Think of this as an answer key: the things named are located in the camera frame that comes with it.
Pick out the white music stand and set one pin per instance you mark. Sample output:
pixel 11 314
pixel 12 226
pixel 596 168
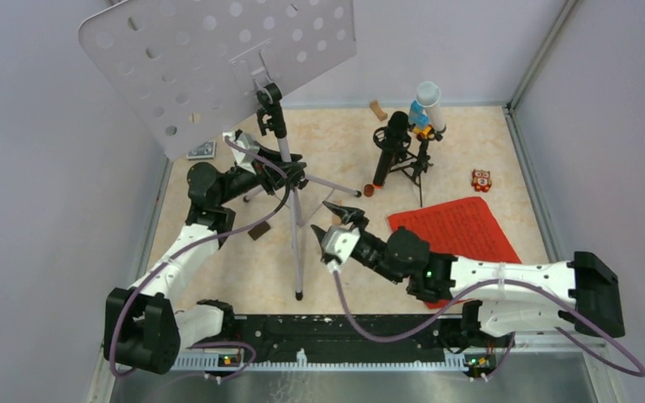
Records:
pixel 191 70

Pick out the white tube on tripod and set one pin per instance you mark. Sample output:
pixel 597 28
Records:
pixel 428 97

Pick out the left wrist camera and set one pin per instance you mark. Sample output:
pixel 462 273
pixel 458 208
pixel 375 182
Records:
pixel 244 148

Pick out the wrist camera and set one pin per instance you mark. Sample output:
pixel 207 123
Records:
pixel 338 242
pixel 244 148

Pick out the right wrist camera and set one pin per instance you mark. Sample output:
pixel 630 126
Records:
pixel 338 242

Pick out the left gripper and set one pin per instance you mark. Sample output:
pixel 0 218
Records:
pixel 284 170

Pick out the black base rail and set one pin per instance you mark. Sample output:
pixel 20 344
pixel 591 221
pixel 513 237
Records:
pixel 313 342

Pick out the playing card box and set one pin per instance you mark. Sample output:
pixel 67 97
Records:
pixel 206 151

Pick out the red owl toy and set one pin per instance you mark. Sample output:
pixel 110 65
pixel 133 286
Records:
pixel 481 180

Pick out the wooden block at back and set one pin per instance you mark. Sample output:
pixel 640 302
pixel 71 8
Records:
pixel 378 111

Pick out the blue yellow toy block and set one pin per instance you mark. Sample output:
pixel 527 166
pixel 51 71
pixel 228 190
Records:
pixel 418 122

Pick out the black microphone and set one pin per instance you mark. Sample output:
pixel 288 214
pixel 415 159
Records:
pixel 391 140

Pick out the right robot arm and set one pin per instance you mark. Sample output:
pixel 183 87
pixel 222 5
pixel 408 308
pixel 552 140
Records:
pixel 581 294

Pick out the small brown cylinder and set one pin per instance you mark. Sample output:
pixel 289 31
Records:
pixel 368 190

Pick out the black mic tripod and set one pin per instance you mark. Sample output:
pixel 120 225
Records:
pixel 412 166

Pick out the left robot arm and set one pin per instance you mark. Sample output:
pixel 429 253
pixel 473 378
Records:
pixel 142 330

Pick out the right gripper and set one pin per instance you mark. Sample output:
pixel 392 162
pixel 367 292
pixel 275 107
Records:
pixel 348 215

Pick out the dark brown block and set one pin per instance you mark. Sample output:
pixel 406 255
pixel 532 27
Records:
pixel 259 230

